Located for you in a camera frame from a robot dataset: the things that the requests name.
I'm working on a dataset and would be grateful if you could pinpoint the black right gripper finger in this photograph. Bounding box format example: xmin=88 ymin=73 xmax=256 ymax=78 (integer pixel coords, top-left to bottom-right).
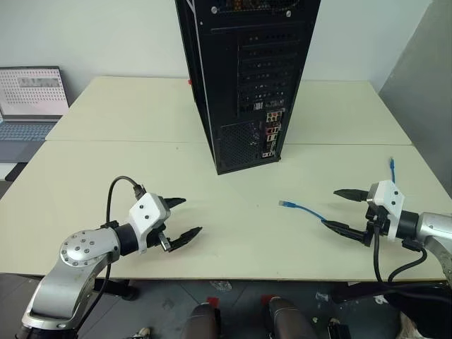
xmin=321 ymin=219 xmax=369 ymax=244
xmin=333 ymin=189 xmax=369 ymax=203

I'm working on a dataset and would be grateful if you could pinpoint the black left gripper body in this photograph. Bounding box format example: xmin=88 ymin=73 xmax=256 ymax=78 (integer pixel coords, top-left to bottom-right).
xmin=145 ymin=196 xmax=174 ymax=253

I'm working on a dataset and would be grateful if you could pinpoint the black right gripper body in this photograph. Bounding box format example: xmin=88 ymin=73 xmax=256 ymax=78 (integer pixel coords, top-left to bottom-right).
xmin=363 ymin=183 xmax=389 ymax=248

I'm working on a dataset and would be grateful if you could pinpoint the black table foot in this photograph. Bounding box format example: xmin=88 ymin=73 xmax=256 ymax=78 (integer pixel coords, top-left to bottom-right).
xmin=93 ymin=278 xmax=137 ymax=302
xmin=331 ymin=280 xmax=446 ymax=305

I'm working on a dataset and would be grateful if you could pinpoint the dark brown rounded shape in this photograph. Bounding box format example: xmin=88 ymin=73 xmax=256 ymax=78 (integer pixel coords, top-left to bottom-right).
xmin=184 ymin=302 xmax=222 ymax=339
xmin=266 ymin=296 xmax=319 ymax=339

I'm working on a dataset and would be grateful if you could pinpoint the black rounded object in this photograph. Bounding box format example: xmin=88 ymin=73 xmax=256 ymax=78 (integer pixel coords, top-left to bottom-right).
xmin=383 ymin=282 xmax=452 ymax=339

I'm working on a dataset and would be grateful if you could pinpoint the black computer tower case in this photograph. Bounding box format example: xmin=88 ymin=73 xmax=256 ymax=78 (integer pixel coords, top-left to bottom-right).
xmin=174 ymin=0 xmax=322 ymax=177

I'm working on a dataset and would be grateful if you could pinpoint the grey partition panel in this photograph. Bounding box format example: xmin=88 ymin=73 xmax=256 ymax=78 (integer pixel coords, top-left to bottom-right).
xmin=376 ymin=0 xmax=452 ymax=199

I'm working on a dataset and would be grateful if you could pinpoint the grey open laptop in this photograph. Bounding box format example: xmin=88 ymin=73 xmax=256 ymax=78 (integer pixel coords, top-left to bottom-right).
xmin=0 ymin=65 xmax=71 ymax=164

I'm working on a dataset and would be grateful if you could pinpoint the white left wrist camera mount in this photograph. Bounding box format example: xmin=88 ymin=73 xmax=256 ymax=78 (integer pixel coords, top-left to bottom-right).
xmin=128 ymin=192 xmax=173 ymax=254

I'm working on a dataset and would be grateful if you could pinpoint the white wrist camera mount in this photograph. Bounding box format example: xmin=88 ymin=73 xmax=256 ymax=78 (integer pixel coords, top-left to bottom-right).
xmin=128 ymin=192 xmax=173 ymax=254
xmin=369 ymin=179 xmax=405 ymax=243

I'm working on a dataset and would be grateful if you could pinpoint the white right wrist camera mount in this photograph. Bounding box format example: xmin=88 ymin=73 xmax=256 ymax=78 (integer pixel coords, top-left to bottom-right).
xmin=369 ymin=179 xmax=405 ymax=243

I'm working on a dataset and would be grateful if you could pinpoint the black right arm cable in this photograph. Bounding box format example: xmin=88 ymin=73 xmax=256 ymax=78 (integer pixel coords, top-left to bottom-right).
xmin=373 ymin=211 xmax=429 ymax=283

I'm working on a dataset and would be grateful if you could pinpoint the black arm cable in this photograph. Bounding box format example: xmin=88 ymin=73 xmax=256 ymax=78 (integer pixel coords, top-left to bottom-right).
xmin=72 ymin=175 xmax=147 ymax=338
xmin=373 ymin=211 xmax=429 ymax=283

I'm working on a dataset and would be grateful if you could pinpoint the blue ethernet cable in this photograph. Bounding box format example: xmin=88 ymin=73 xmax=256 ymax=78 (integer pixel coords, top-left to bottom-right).
xmin=278 ymin=157 xmax=398 ymax=225

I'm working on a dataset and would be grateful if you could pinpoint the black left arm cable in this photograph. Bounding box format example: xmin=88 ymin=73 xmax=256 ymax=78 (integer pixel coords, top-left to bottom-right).
xmin=72 ymin=175 xmax=147 ymax=338

